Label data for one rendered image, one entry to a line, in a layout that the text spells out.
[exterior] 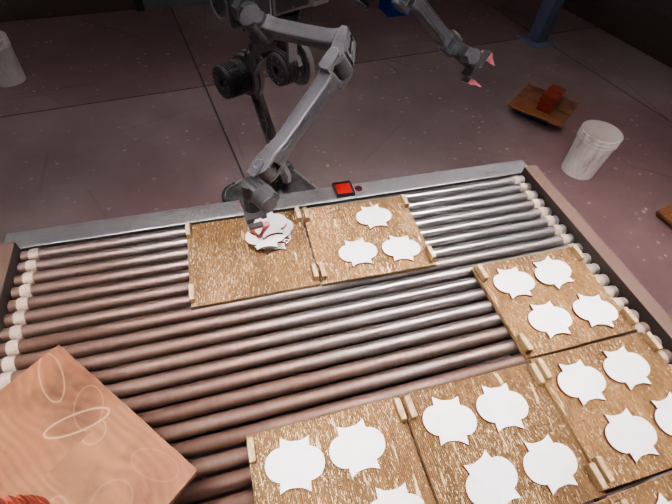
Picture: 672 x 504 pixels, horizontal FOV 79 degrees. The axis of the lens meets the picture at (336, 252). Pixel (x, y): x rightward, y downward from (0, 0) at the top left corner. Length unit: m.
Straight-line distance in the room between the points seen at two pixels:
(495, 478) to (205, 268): 1.02
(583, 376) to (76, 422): 1.33
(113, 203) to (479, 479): 2.74
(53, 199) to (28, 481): 2.46
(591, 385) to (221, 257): 1.19
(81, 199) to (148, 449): 2.44
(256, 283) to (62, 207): 2.15
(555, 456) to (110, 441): 1.07
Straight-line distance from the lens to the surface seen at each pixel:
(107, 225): 1.68
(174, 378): 1.27
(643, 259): 3.45
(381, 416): 1.17
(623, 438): 1.40
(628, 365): 1.52
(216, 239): 1.49
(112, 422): 1.13
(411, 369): 1.25
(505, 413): 1.26
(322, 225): 1.51
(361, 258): 1.41
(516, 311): 1.45
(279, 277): 1.36
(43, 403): 1.22
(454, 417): 1.21
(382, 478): 1.14
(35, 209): 3.37
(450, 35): 1.82
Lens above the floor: 2.04
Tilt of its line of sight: 51 degrees down
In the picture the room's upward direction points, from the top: 6 degrees clockwise
